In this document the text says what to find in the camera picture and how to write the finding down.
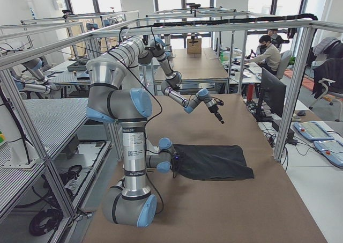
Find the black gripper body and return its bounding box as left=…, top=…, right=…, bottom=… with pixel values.
left=208, top=104, right=220, bottom=117
left=171, top=153, right=184, bottom=178

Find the black printed t-shirt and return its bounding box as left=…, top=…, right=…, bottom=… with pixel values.
left=174, top=144, right=254, bottom=181

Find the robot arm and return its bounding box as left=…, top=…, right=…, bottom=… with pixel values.
left=87, top=57, right=175, bottom=227
left=129, top=39, right=224, bottom=123

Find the black monitor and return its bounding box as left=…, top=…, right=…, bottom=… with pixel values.
left=255, top=69, right=286, bottom=122

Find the cardboard box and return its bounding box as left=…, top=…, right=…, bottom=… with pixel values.
left=187, top=38, right=202, bottom=54

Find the seated person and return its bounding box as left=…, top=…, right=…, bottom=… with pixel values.
left=244, top=35, right=281, bottom=75

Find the white teach pendant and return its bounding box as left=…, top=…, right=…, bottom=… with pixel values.
left=314, top=140, right=343, bottom=168
left=293, top=121, right=334, bottom=141

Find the office chair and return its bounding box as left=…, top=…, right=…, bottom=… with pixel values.
left=309, top=38, right=343, bottom=109

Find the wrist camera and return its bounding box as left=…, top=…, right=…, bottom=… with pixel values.
left=215, top=100, right=224, bottom=106

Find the aluminium frame rail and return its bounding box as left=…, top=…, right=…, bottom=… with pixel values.
left=0, top=11, right=319, bottom=72

